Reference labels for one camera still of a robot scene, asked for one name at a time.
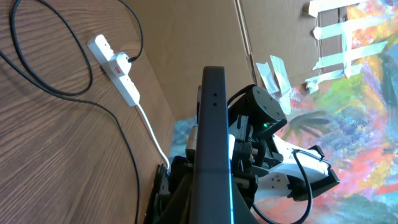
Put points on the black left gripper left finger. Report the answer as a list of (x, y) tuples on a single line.
[(171, 194)]

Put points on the white charger plug adapter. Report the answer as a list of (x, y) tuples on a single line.
[(120, 64)]

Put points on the Samsung Galaxy smartphone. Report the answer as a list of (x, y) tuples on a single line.
[(212, 195)]

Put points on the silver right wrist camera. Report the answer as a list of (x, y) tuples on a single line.
[(191, 146)]

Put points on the white power strip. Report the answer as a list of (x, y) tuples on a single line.
[(103, 52)]

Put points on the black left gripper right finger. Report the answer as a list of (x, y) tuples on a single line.
[(241, 212)]

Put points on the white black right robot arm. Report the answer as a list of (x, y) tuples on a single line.
[(303, 172)]

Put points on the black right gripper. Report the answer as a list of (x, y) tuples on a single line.
[(252, 157)]

